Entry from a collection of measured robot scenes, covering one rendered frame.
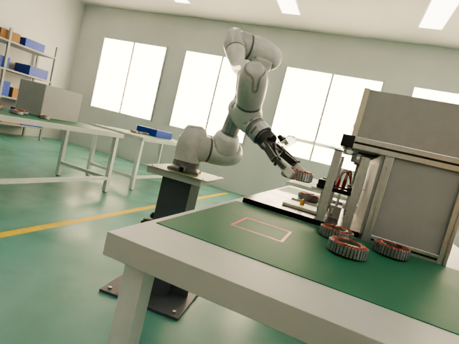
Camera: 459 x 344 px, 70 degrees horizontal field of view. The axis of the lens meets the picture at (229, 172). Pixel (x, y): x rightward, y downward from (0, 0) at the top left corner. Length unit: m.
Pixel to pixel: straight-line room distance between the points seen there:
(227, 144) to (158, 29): 6.25
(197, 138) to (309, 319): 1.43
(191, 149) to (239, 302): 1.35
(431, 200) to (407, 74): 5.26
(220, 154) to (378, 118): 0.90
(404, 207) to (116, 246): 0.99
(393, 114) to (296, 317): 1.01
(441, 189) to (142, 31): 7.46
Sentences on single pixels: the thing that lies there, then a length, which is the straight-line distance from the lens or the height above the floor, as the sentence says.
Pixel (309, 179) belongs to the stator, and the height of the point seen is 0.92.
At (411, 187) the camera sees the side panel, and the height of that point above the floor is 0.98.
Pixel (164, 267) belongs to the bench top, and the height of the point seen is 0.72.
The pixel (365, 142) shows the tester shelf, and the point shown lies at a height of 1.10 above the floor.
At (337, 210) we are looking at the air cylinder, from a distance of 1.49.
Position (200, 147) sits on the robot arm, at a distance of 1.88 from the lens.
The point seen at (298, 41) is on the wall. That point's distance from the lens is 6.75.
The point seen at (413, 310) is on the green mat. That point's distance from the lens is 0.79.
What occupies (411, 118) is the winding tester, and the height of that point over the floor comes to 1.24.
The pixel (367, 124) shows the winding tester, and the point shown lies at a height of 1.18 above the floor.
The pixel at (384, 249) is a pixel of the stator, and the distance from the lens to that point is 1.18.
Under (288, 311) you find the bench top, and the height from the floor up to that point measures 0.74.
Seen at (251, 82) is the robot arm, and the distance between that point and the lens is 1.18.
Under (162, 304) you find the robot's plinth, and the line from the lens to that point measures 2.01.
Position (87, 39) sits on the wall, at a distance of 9.13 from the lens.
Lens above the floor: 0.99
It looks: 5 degrees down
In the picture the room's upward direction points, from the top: 14 degrees clockwise
